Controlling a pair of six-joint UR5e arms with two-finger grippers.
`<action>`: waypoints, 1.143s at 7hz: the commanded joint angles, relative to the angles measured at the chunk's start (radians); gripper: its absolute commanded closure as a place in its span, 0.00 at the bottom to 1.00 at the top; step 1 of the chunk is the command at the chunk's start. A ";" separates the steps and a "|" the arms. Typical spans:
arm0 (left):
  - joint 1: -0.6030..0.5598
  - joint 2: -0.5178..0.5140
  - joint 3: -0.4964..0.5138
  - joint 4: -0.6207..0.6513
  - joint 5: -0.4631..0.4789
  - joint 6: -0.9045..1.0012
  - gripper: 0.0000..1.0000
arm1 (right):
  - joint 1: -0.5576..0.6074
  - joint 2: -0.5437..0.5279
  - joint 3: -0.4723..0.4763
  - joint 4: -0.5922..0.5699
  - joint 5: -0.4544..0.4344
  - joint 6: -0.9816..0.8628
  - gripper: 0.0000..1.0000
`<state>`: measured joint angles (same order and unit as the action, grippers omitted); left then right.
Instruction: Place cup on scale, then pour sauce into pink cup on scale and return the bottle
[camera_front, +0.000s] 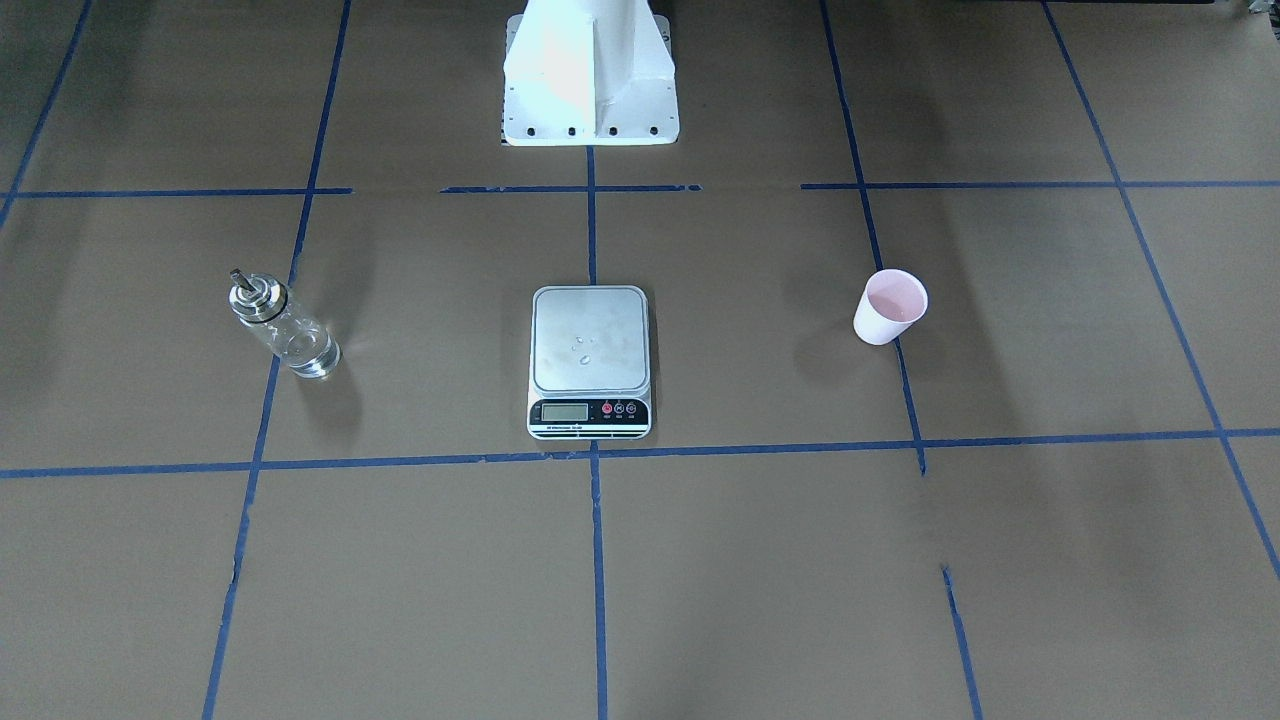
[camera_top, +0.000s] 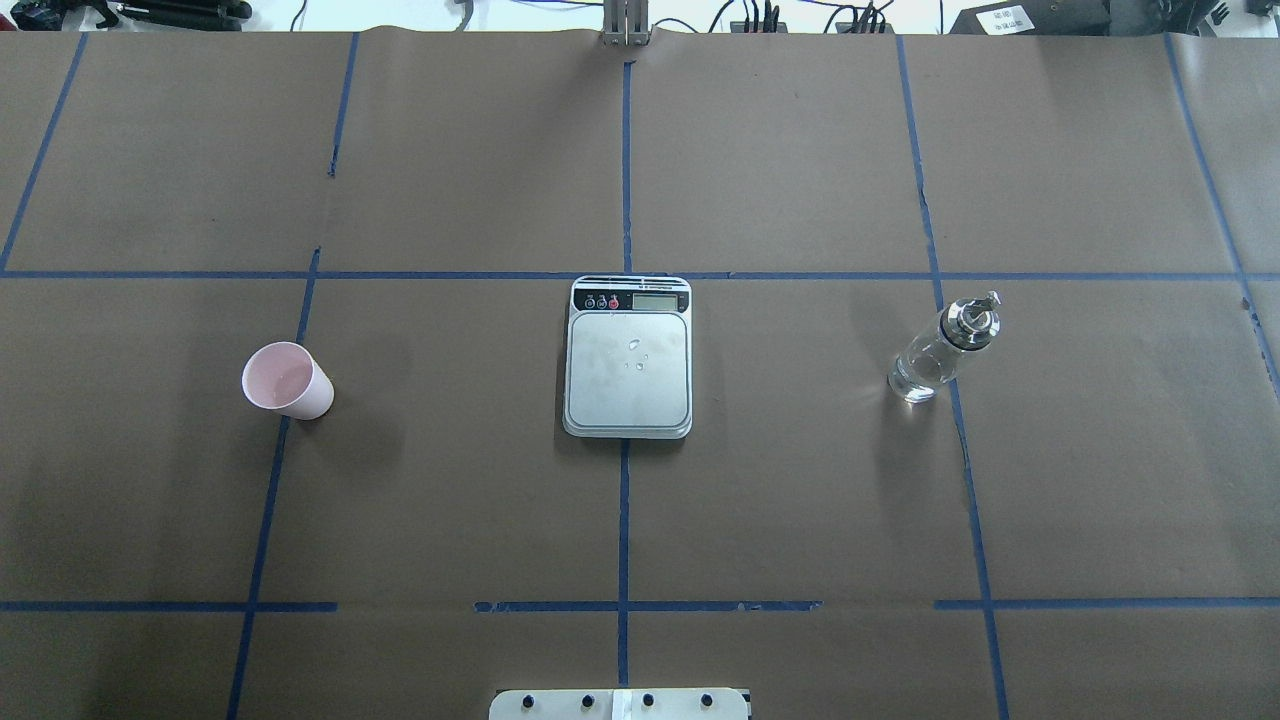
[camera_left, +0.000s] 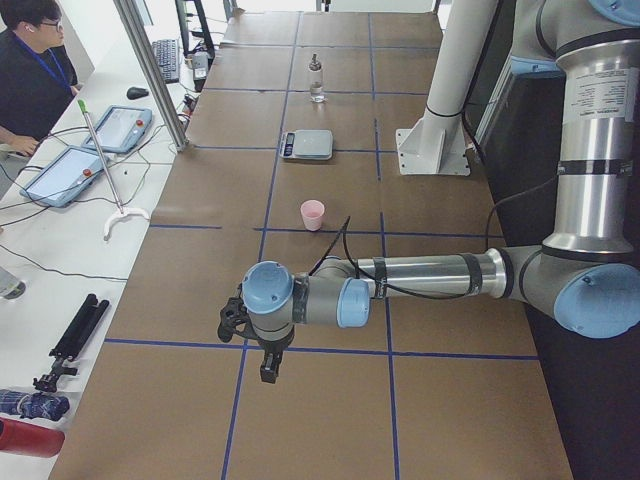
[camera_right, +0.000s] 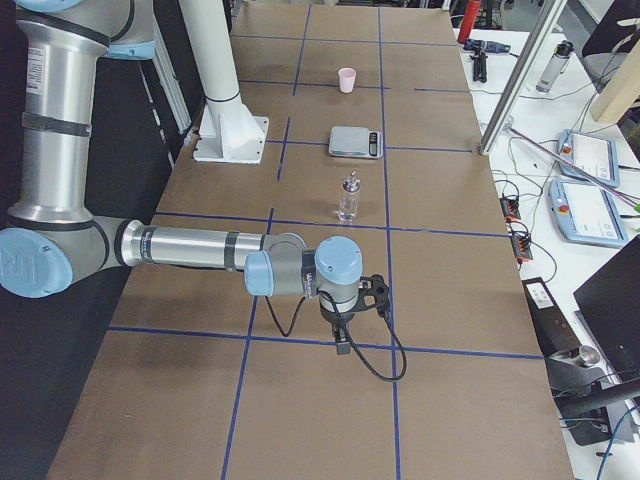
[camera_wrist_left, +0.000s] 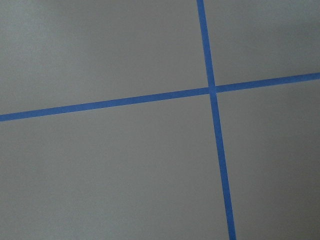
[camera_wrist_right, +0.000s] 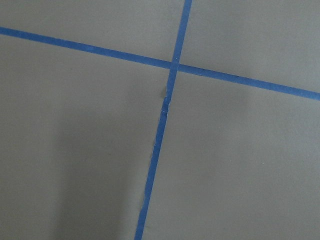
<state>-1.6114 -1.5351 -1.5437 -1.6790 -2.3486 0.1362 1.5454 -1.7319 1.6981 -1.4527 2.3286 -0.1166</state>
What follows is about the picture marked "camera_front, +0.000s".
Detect clear glass sauce bottle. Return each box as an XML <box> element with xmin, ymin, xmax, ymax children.
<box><xmin>228</xmin><ymin>269</ymin><xmax>340</xmax><ymax>379</ymax></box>

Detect pink paper cup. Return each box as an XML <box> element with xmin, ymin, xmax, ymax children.
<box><xmin>852</xmin><ymin>268</ymin><xmax>931</xmax><ymax>346</ymax></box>

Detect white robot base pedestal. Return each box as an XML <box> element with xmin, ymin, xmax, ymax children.
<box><xmin>500</xmin><ymin>1</ymin><xmax>681</xmax><ymax>147</ymax></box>

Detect silver digital kitchen scale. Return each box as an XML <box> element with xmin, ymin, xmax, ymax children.
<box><xmin>526</xmin><ymin>284</ymin><xmax>654</xmax><ymax>441</ymax></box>

